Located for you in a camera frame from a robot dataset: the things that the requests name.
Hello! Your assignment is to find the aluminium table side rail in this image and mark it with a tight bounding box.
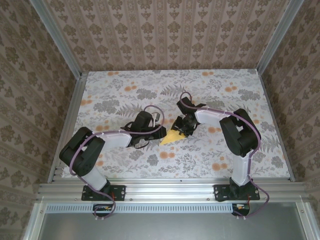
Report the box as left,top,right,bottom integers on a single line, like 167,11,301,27
258,69,296,182
48,71,89,184

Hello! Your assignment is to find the yellow cloth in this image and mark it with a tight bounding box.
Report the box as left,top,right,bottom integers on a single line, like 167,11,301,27
159,122,188,146

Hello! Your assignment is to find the grey slotted cable duct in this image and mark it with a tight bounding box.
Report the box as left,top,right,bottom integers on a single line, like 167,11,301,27
46,202,297,214

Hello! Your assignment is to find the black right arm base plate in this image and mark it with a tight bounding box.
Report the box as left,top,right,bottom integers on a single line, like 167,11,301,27
213,184,261,203

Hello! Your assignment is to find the grey sheet metal panel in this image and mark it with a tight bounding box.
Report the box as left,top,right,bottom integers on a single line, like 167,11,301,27
39,212,308,240

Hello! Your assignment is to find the aluminium cross rail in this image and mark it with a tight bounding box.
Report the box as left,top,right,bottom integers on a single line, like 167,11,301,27
36,181,310,202

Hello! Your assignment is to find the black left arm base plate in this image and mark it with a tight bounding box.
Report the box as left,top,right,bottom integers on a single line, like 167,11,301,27
81,184,127,202

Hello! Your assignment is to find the thin black left gripper cable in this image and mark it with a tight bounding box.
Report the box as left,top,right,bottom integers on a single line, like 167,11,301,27
133,139,151,150

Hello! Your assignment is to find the aluminium lower frame rail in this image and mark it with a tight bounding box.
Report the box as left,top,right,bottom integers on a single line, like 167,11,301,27
295,201,316,240
23,201,48,240

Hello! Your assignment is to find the floral patterned table mat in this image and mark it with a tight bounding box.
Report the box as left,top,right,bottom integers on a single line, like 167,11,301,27
61,70,292,180

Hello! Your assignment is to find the black control board with wires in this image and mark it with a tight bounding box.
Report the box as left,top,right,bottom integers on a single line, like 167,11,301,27
231,203,252,217
92,203,116,218

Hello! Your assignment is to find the aluminium corner post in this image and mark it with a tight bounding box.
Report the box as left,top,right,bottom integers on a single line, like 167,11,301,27
256,0,305,73
31,0,84,79

